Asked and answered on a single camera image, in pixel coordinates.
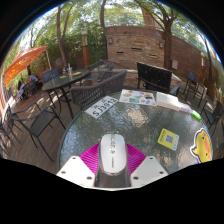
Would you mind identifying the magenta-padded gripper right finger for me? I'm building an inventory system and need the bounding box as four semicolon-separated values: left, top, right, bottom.
125;143;169;189

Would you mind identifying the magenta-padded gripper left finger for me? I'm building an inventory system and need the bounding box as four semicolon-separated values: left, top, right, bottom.
56;143;103;190

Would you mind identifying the white computer mouse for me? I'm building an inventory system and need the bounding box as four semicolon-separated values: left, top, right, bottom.
94;133;132;189

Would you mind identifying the yellow duck-shaped mouse pad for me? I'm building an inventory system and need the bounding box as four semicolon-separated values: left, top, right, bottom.
189;128;214;164

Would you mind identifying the yellow square card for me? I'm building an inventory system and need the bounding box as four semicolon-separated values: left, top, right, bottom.
157;128;181;152

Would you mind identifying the white plate with black characters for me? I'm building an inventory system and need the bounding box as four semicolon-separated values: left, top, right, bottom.
84;95;120;120

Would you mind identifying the black metal mesh chair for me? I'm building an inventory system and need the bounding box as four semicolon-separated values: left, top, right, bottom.
0;103;16;158
184;70;208;101
201;99;224;135
10;101;67;163

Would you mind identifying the colourful printed sheet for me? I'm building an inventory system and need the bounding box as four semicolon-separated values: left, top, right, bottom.
118;89;157;107

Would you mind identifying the small white booklet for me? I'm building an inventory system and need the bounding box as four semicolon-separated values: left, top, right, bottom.
179;102;193;113

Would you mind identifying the dark wicker armchair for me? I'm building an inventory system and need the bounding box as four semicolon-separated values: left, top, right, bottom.
70;69;128;111
84;59;115;81

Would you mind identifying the green marker pen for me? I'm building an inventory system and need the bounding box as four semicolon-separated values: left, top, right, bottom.
179;106;203;122

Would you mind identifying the dark round patio table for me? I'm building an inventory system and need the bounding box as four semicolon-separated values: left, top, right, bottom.
41;69;91;120

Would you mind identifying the black slatted armchair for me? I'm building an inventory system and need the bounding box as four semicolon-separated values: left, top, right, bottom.
136;61;182;97

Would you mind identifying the blue-grey patio chair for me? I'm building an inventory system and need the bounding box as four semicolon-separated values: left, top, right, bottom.
41;68;61;84

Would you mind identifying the person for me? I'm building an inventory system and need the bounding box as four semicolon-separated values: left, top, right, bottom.
28;73;40;84

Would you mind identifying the tree with forked trunk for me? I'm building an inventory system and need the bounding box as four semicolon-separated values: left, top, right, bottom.
136;0;188;70

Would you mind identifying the orange patio umbrella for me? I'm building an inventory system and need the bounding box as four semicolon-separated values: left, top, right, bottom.
3;45;48;87

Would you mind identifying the grey wall utility box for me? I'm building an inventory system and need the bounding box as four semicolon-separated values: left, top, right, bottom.
170;59;180;71

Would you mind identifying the wooden lamp post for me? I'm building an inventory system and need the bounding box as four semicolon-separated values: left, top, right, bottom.
81;29;90;68
199;53;207;85

